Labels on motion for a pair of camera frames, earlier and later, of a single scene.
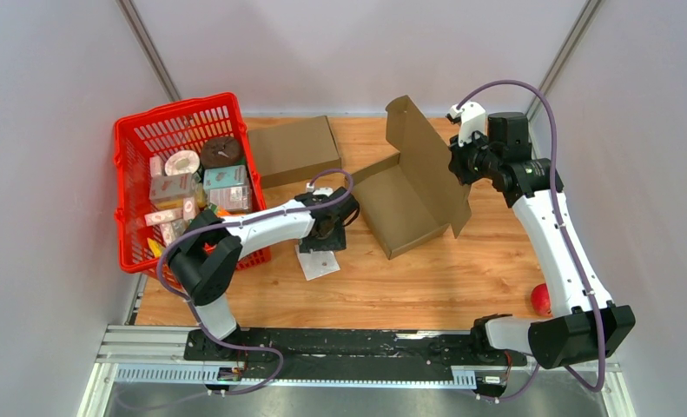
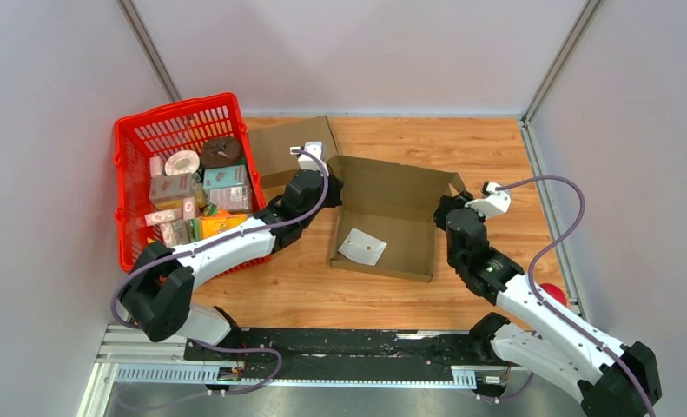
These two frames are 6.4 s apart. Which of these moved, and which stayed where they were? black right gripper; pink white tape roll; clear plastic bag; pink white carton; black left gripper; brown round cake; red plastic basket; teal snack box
Moved: black right gripper; clear plastic bag; black left gripper
Stayed: brown round cake; teal snack box; red plastic basket; pink white tape roll; pink white carton
